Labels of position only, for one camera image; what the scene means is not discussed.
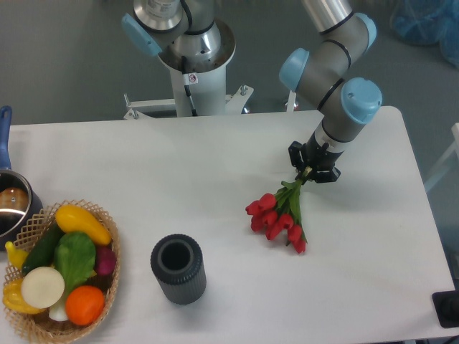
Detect dark green cucumber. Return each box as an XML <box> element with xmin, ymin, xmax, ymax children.
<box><xmin>21</xmin><ymin>222</ymin><xmax>65</xmax><ymax>276</ymax></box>

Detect white round onion half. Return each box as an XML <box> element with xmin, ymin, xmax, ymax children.
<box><xmin>21</xmin><ymin>267</ymin><xmax>65</xmax><ymax>309</ymax></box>

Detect white frame at right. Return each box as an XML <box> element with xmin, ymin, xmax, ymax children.
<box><xmin>424</xmin><ymin>123</ymin><xmax>458</xmax><ymax>193</ymax></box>

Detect black device at table edge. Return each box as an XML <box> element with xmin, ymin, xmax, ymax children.
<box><xmin>432</xmin><ymin>290</ymin><xmax>458</xmax><ymax>328</ymax></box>

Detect blue plastic bag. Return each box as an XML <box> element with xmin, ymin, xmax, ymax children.
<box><xmin>389</xmin><ymin>1</ymin><xmax>458</xmax><ymax>67</ymax></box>

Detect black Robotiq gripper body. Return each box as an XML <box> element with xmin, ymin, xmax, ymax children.
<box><xmin>303</xmin><ymin>131</ymin><xmax>345</xmax><ymax>172</ymax></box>

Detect woven wicker basket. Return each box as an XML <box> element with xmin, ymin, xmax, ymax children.
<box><xmin>4</xmin><ymin>200</ymin><xmax>120</xmax><ymax>343</ymax></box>

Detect blue handled saucepan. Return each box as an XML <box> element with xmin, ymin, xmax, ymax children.
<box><xmin>1</xmin><ymin>105</ymin><xmax>42</xmax><ymax>252</ymax></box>

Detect yellow squash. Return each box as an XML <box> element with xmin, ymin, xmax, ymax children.
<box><xmin>55</xmin><ymin>204</ymin><xmax>112</xmax><ymax>246</ymax></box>

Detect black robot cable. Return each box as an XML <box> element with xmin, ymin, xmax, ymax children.
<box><xmin>180</xmin><ymin>55</ymin><xmax>198</xmax><ymax>118</ymax></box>

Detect orange fruit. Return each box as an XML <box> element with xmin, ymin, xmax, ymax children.
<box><xmin>65</xmin><ymin>285</ymin><xmax>105</xmax><ymax>326</ymax></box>

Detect yellow bell pepper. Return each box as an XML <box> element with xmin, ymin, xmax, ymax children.
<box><xmin>3</xmin><ymin>278</ymin><xmax>46</xmax><ymax>315</ymax></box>

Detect purple red onion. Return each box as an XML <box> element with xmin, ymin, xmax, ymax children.
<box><xmin>94</xmin><ymin>246</ymin><xmax>117</xmax><ymax>276</ymax></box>

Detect red tulip bouquet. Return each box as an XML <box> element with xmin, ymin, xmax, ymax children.
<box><xmin>245</xmin><ymin>167</ymin><xmax>312</xmax><ymax>254</ymax></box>

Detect dark grey ribbed vase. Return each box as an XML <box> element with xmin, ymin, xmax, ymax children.
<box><xmin>150</xmin><ymin>234</ymin><xmax>207</xmax><ymax>305</ymax></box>

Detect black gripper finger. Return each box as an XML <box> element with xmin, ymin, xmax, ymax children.
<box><xmin>308</xmin><ymin>166</ymin><xmax>341</xmax><ymax>183</ymax></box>
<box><xmin>288</xmin><ymin>141</ymin><xmax>309</xmax><ymax>180</ymax></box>

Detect green lettuce leaf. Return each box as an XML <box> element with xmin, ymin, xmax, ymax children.
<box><xmin>54</xmin><ymin>231</ymin><xmax>96</xmax><ymax>297</ymax></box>

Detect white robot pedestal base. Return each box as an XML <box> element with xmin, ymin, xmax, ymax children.
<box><xmin>123</xmin><ymin>49</ymin><xmax>298</xmax><ymax>120</ymax></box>

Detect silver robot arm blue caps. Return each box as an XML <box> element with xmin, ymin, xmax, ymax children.
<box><xmin>121</xmin><ymin>1</ymin><xmax>382</xmax><ymax>183</ymax></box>

